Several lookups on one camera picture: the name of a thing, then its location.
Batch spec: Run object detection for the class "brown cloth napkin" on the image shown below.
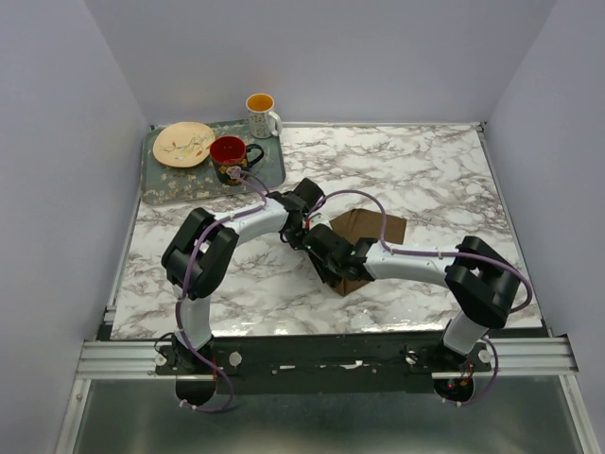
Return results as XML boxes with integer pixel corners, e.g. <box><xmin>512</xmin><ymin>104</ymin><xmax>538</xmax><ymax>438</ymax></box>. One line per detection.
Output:
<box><xmin>330</xmin><ymin>208</ymin><xmax>406</xmax><ymax>297</ymax></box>

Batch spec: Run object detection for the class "floral green tray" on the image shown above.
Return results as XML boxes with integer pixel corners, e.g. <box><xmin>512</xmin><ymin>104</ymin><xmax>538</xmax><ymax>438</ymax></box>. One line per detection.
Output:
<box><xmin>141</xmin><ymin>119</ymin><xmax>285</xmax><ymax>205</ymax></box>

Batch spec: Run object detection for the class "aluminium frame rail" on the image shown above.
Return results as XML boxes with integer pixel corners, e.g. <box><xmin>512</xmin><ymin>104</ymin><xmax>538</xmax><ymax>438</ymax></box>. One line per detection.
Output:
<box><xmin>55</xmin><ymin>337</ymin><xmax>601</xmax><ymax>453</ymax></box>

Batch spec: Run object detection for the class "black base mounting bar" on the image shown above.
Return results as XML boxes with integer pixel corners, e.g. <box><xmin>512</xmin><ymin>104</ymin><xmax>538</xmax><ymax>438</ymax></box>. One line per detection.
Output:
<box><xmin>155</xmin><ymin>331</ymin><xmax>492</xmax><ymax>395</ymax></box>

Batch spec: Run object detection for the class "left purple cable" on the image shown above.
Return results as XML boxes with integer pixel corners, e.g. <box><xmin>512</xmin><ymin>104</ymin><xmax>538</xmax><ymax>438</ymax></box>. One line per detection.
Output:
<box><xmin>175</xmin><ymin>167</ymin><xmax>273</xmax><ymax>415</ymax></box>

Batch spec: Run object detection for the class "purple cable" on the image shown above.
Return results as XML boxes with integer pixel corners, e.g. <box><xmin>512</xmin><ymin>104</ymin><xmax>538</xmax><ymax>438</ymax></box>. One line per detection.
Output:
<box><xmin>175</xmin><ymin>167</ymin><xmax>273</xmax><ymax>415</ymax></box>
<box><xmin>304</xmin><ymin>189</ymin><xmax>534</xmax><ymax>408</ymax></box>

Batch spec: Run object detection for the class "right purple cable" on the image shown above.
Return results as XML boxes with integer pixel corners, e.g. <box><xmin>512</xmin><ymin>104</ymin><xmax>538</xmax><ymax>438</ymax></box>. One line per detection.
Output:
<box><xmin>304</xmin><ymin>189</ymin><xmax>534</xmax><ymax>408</ymax></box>

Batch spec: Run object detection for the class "white mug orange inside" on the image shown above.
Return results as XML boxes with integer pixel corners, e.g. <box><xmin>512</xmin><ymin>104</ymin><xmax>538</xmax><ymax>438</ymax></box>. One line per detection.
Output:
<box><xmin>246</xmin><ymin>93</ymin><xmax>283</xmax><ymax>139</ymax></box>

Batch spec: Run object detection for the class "beige floral plate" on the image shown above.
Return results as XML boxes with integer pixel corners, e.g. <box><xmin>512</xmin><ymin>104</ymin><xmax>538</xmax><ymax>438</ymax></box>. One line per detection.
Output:
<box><xmin>152</xmin><ymin>121</ymin><xmax>216</xmax><ymax>168</ymax></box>

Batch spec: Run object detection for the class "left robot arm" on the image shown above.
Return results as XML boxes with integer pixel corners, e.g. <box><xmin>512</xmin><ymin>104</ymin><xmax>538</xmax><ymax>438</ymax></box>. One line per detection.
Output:
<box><xmin>161</xmin><ymin>178</ymin><xmax>324</xmax><ymax>374</ymax></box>

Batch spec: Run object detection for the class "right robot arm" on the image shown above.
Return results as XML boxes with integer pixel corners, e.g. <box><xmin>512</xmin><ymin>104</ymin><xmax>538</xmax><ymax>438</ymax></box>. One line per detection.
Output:
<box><xmin>302</xmin><ymin>224</ymin><xmax>522</xmax><ymax>371</ymax></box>

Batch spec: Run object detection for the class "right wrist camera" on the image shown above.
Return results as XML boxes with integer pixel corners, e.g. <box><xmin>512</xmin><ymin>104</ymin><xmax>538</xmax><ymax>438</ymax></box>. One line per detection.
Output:
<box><xmin>308</xmin><ymin>213</ymin><xmax>322</xmax><ymax>227</ymax></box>

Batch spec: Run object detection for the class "black skull mug red inside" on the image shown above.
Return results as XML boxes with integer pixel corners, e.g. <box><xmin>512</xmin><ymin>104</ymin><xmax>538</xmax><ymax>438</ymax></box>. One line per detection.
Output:
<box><xmin>209</xmin><ymin>136</ymin><xmax>265</xmax><ymax>185</ymax></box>

